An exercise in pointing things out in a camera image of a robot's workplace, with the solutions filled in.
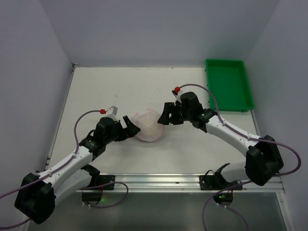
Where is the white mesh laundry bag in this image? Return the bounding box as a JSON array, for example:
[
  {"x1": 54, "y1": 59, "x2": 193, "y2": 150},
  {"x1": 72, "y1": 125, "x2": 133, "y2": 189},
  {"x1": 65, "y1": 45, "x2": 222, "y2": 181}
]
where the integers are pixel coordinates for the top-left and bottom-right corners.
[{"x1": 132, "y1": 109, "x2": 165, "y2": 142}]

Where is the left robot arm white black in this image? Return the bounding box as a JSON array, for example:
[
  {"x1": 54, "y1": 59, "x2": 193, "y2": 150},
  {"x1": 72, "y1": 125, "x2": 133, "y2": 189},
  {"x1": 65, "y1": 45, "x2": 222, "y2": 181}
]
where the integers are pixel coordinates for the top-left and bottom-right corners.
[{"x1": 14, "y1": 115, "x2": 140, "y2": 224}]

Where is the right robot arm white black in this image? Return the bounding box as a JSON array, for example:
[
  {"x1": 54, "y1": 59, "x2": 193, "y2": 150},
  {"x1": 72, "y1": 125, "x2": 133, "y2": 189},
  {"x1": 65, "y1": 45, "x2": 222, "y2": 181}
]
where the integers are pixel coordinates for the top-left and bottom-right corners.
[{"x1": 157, "y1": 92, "x2": 284, "y2": 190}]

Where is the green plastic tray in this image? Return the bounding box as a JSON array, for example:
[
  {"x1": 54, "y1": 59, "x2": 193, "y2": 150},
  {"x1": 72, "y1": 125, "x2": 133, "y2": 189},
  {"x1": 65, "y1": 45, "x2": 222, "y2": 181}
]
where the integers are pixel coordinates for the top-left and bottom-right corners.
[{"x1": 205, "y1": 59, "x2": 255, "y2": 112}]

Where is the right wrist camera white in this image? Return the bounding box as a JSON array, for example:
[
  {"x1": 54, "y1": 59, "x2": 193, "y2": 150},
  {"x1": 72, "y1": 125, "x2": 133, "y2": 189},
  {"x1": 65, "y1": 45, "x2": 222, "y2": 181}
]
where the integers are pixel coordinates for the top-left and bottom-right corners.
[{"x1": 171, "y1": 87, "x2": 184, "y2": 103}]

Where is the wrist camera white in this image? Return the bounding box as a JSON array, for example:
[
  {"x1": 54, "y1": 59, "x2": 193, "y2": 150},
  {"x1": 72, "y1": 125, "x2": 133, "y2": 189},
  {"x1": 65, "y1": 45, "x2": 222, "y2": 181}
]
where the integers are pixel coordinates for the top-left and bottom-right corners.
[
  {"x1": 100, "y1": 106, "x2": 117, "y2": 121},
  {"x1": 171, "y1": 87, "x2": 184, "y2": 103}
]

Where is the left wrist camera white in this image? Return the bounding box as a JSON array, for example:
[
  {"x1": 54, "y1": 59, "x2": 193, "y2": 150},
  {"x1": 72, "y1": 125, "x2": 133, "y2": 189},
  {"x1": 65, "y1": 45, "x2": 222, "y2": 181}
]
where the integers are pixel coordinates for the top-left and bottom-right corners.
[{"x1": 100, "y1": 106, "x2": 117, "y2": 121}]

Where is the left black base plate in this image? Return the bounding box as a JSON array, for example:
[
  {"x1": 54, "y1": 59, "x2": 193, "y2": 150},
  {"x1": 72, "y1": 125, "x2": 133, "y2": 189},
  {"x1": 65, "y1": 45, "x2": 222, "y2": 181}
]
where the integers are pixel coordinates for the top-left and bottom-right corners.
[{"x1": 81, "y1": 174, "x2": 116, "y2": 192}]

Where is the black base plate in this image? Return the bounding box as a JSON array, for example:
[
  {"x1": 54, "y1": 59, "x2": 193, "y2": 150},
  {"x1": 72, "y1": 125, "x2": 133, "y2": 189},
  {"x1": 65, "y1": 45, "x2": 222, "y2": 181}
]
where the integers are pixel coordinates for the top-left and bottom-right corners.
[
  {"x1": 81, "y1": 174, "x2": 116, "y2": 192},
  {"x1": 199, "y1": 175, "x2": 243, "y2": 191}
]

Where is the aluminium rail front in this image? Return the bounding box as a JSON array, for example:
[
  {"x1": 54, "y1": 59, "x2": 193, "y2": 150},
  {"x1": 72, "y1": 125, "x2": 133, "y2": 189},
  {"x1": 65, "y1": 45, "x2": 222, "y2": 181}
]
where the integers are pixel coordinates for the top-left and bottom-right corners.
[{"x1": 30, "y1": 170, "x2": 285, "y2": 194}]

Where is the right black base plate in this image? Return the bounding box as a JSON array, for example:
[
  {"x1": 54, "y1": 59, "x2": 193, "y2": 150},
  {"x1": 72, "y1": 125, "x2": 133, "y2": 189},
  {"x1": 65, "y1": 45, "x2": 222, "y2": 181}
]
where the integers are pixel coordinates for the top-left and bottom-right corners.
[{"x1": 199, "y1": 175, "x2": 243, "y2": 191}]

